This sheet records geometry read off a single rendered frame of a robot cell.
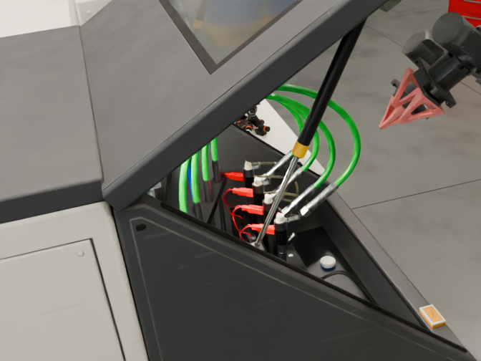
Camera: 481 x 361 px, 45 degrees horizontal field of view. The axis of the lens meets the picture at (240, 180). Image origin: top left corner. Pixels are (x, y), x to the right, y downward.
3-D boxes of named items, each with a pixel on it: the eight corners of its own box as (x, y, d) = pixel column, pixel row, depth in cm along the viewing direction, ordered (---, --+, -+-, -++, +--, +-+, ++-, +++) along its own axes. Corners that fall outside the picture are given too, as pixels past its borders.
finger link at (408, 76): (389, 114, 110) (429, 81, 105) (379, 91, 115) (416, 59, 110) (411, 130, 114) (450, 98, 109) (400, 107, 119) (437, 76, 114)
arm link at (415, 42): (485, 66, 118) (483, 41, 123) (450, 31, 114) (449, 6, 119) (435, 95, 126) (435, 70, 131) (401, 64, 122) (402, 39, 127)
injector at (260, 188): (278, 253, 147) (274, 183, 136) (260, 258, 146) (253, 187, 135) (275, 246, 149) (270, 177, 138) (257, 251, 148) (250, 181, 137)
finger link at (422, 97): (392, 122, 109) (433, 88, 104) (381, 98, 114) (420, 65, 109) (414, 137, 112) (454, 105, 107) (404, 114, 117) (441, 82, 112)
